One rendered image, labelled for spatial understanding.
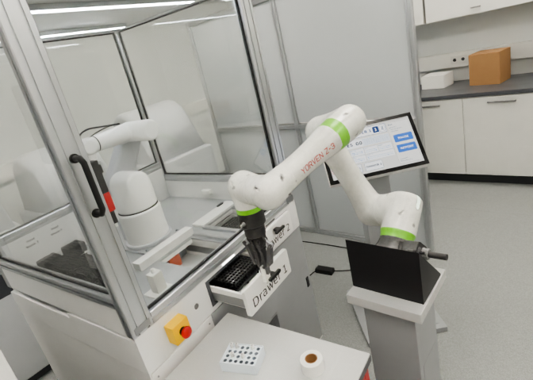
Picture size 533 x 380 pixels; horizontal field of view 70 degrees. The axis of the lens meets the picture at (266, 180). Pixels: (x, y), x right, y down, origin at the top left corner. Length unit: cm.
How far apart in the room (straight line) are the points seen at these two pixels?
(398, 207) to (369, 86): 147
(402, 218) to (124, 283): 97
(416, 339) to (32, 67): 147
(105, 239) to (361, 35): 215
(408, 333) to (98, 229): 112
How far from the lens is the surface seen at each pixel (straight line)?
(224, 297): 150
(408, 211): 150
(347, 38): 285
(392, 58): 273
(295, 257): 200
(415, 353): 163
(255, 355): 135
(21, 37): 114
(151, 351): 140
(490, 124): 401
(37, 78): 113
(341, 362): 130
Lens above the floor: 170
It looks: 19 degrees down
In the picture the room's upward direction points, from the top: 13 degrees counter-clockwise
